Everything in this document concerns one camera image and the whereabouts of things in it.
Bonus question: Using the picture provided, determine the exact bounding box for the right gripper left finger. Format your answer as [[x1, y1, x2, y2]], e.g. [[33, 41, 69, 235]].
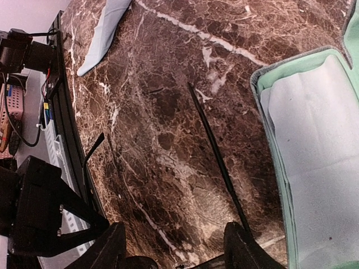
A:
[[66, 222, 127, 269]]

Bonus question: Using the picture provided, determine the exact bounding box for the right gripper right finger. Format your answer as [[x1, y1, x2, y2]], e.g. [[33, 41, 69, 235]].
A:
[[224, 222, 284, 269]]

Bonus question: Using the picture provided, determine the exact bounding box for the blue cleaning cloth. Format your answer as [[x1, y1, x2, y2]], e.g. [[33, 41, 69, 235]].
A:
[[260, 55, 358, 268], [77, 0, 131, 76]]

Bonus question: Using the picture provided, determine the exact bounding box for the grey glasses case green lining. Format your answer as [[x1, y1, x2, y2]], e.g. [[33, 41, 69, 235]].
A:
[[250, 1, 358, 268]]

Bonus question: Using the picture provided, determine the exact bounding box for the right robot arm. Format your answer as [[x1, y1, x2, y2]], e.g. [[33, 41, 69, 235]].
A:
[[1, 156, 158, 268]]

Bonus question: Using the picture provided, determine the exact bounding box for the folded blue cleaning cloth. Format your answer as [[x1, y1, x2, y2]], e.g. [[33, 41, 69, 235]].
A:
[[77, 0, 131, 76]]

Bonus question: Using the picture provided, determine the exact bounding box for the white slotted cable duct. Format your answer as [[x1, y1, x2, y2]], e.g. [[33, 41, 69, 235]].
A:
[[38, 120, 93, 268]]

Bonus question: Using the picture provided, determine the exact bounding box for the black front rail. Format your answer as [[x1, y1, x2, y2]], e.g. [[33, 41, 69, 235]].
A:
[[47, 11, 105, 216]]

